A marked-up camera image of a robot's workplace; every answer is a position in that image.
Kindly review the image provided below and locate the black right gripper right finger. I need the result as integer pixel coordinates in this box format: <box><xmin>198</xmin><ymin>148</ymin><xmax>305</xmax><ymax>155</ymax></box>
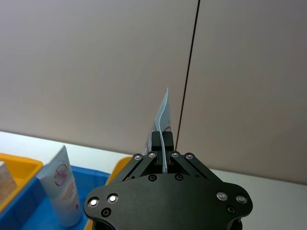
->
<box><xmin>162</xmin><ymin>130</ymin><xmax>223</xmax><ymax>182</ymax></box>

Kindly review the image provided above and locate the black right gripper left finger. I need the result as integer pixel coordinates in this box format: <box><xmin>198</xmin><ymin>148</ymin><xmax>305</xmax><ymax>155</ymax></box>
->
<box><xmin>106</xmin><ymin>131</ymin><xmax>164</xmax><ymax>185</ymax></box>

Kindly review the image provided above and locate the white tube with red print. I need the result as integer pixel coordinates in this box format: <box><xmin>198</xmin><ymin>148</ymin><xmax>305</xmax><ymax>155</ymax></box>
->
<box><xmin>142</xmin><ymin>87</ymin><xmax>174</xmax><ymax>174</ymax></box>
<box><xmin>35</xmin><ymin>145</ymin><xmax>82</xmax><ymax>228</ymax></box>

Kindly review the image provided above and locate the yellow plastic bin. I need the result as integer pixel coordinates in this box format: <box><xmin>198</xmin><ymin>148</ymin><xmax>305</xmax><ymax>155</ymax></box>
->
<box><xmin>85</xmin><ymin>156</ymin><xmax>134</xmax><ymax>230</ymax></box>
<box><xmin>0</xmin><ymin>152</ymin><xmax>44</xmax><ymax>209</ymax></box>

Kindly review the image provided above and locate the blue plastic bin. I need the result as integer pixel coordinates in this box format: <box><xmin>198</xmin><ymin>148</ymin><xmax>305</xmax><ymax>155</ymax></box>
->
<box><xmin>0</xmin><ymin>164</ymin><xmax>110</xmax><ymax>230</ymax></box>

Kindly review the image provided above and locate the brown cork block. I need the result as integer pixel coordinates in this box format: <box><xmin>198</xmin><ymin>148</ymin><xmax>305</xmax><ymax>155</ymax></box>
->
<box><xmin>0</xmin><ymin>161</ymin><xmax>18</xmax><ymax>205</ymax></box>

